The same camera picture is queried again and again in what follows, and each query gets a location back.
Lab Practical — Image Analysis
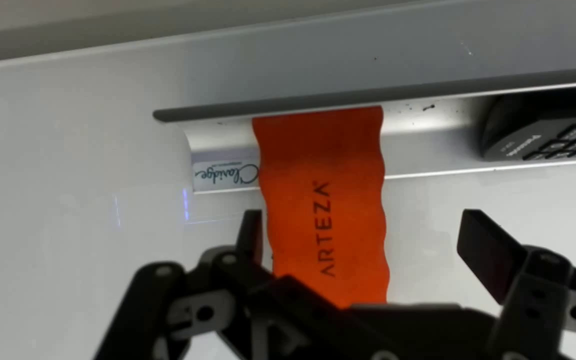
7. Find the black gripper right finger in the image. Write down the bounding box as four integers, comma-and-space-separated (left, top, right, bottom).
454, 208, 576, 360

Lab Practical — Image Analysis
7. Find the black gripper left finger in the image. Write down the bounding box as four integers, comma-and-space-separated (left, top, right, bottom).
93, 208, 372, 360

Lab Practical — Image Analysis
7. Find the orange whiteboard eraser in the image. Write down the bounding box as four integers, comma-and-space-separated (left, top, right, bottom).
250, 104, 392, 309

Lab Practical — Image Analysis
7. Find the aluminium marker tray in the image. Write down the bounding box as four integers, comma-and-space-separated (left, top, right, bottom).
152, 76, 576, 197

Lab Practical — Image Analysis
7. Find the white wall whiteboard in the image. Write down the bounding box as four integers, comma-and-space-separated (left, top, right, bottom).
0, 0, 576, 360

